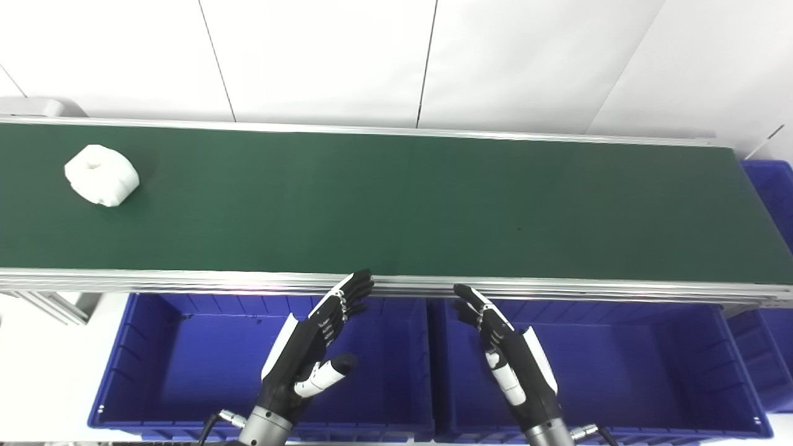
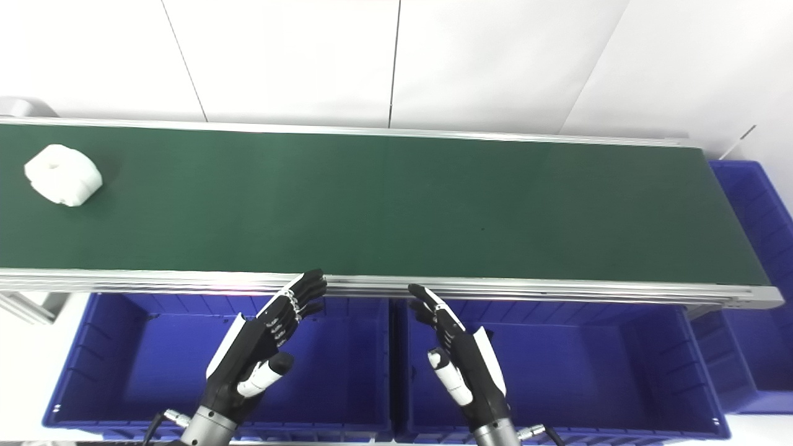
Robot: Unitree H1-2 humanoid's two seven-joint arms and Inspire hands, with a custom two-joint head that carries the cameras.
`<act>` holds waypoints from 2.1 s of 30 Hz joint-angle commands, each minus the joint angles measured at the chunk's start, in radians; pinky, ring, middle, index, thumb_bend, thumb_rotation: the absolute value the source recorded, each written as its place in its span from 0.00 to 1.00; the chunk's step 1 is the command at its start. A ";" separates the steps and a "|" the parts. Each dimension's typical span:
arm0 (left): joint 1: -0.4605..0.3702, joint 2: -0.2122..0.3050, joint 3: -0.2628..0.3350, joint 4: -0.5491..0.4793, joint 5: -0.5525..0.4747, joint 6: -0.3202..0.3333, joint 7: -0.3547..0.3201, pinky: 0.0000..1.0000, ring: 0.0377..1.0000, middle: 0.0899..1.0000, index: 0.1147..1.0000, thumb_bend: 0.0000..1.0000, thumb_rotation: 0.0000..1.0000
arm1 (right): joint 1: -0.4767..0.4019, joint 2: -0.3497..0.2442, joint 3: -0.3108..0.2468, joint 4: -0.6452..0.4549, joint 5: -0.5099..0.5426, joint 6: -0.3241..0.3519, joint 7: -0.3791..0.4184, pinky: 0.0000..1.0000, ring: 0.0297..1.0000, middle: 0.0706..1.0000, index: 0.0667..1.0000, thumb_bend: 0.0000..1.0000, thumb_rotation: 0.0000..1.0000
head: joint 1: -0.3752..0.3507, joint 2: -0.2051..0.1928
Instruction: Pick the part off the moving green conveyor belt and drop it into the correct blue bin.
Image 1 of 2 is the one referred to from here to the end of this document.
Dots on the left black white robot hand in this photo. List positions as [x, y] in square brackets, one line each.
[297, 353]

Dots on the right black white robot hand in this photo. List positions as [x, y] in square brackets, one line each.
[517, 365]

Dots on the white round plastic part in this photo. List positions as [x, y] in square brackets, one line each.
[102, 175]

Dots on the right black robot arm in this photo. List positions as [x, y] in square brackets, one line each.
[550, 433]

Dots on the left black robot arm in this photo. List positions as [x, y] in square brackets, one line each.
[263, 430]

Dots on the green conveyor belt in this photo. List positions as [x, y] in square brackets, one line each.
[557, 288]
[396, 204]

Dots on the blue plastic bin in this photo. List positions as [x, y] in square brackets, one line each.
[186, 365]
[765, 365]
[632, 371]

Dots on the aluminium conveyor support leg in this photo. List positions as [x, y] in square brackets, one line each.
[56, 306]

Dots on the grey conveyor motor housing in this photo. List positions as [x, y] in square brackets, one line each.
[37, 106]

